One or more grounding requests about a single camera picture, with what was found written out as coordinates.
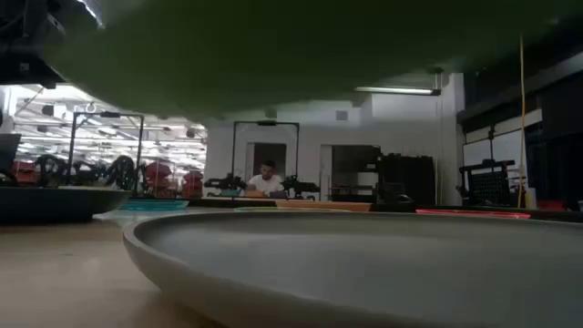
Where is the black perforated cart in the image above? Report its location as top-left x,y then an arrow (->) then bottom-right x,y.
457,159 -> 518,207

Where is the fluorescent ceiling light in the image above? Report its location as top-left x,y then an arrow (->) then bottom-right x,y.
353,86 -> 442,97

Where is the yellow cable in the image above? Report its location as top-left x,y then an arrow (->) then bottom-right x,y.
517,35 -> 527,210

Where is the red crate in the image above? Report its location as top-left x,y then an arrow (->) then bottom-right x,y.
11,160 -> 37,186

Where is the red translucent plastic plate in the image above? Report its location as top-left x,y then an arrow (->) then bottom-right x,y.
414,208 -> 532,220

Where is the red chair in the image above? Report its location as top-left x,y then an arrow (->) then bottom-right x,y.
181,169 -> 205,200
144,161 -> 174,197

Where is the teal translucent plastic plate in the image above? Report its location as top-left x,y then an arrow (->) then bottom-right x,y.
118,199 -> 190,212

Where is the dark plastic plate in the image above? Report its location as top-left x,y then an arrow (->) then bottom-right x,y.
0,185 -> 133,224

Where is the black camera rig frame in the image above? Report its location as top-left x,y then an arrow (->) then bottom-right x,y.
230,119 -> 301,198
66,110 -> 146,195

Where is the black cabinet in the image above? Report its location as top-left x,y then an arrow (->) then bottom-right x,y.
376,153 -> 437,206

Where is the person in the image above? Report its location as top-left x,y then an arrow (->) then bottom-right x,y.
244,159 -> 287,198

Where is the green plastic plate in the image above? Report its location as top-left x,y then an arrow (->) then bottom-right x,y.
43,0 -> 583,122

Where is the whiteboard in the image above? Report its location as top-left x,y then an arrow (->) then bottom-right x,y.
462,128 -> 529,192

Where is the large gray plastic plate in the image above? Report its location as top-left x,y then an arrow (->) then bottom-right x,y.
122,210 -> 583,328

